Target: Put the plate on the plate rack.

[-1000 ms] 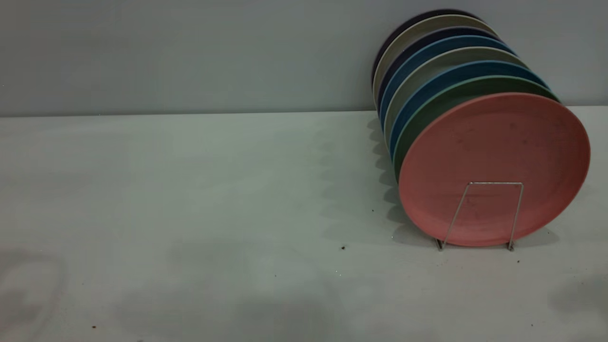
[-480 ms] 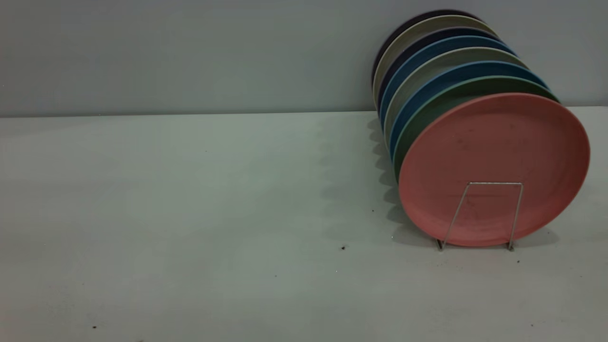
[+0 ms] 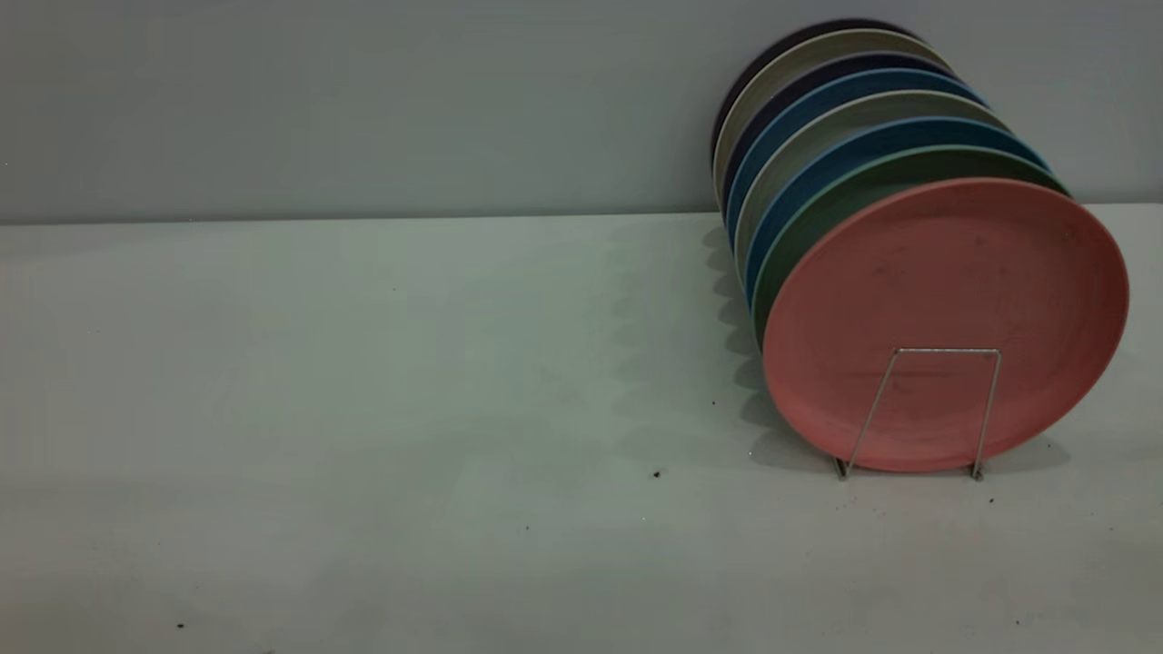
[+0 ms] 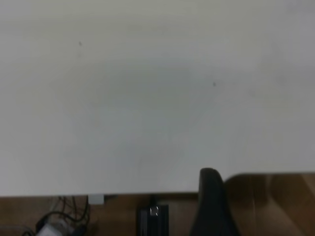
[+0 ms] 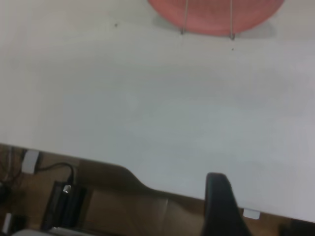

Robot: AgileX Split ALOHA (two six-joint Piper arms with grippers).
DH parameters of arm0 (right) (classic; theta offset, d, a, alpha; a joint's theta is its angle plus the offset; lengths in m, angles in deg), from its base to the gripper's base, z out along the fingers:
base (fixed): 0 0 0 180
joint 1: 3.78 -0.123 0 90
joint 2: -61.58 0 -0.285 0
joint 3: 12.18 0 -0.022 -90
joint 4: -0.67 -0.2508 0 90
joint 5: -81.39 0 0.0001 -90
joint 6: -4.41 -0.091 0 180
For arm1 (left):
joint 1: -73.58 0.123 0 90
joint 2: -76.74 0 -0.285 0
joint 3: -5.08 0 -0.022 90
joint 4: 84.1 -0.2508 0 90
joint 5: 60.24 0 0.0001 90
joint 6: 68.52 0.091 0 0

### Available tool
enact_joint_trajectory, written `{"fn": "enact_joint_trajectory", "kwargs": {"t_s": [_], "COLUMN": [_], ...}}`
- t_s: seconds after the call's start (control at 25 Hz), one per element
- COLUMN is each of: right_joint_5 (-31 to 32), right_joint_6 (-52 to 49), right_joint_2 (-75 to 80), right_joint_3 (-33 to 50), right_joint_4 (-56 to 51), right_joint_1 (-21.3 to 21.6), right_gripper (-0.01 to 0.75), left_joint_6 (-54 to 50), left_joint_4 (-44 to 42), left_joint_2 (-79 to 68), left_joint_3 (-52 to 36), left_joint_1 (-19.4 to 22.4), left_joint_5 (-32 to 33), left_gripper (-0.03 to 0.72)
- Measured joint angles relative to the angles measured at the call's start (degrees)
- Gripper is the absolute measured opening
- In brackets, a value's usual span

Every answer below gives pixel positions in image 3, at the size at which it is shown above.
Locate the pink round plate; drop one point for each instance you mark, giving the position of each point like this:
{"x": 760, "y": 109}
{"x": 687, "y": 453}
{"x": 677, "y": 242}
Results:
{"x": 945, "y": 318}

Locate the dark purple round plate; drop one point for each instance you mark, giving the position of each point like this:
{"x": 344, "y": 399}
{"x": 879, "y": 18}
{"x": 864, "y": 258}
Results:
{"x": 769, "y": 102}
{"x": 761, "y": 57}

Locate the blue round plate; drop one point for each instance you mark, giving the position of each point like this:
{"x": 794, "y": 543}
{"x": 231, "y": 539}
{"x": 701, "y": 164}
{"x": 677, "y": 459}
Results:
{"x": 780, "y": 120}
{"x": 818, "y": 173}

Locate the green round plate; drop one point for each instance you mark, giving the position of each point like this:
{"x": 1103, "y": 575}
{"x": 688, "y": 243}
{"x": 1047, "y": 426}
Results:
{"x": 818, "y": 218}

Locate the beige round plate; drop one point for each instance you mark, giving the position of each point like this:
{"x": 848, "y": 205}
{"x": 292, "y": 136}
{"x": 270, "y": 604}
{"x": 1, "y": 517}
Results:
{"x": 798, "y": 147}
{"x": 770, "y": 78}

